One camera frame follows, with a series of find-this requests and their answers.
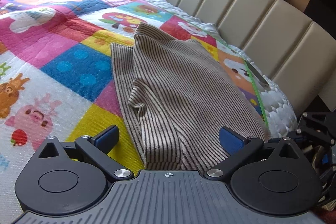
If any brown striped knit garment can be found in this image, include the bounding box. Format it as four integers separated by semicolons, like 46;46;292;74
110;23;270;171

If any white quilted mattress pad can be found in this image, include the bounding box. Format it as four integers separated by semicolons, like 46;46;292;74
145;0;298;137

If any smartphone with white case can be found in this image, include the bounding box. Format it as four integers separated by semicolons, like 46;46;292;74
245;61;270;91

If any colourful cartoon play mat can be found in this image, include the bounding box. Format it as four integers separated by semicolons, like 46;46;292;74
0;0;270;224

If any beige padded headboard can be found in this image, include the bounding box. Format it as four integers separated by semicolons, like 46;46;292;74
166;0;335;114

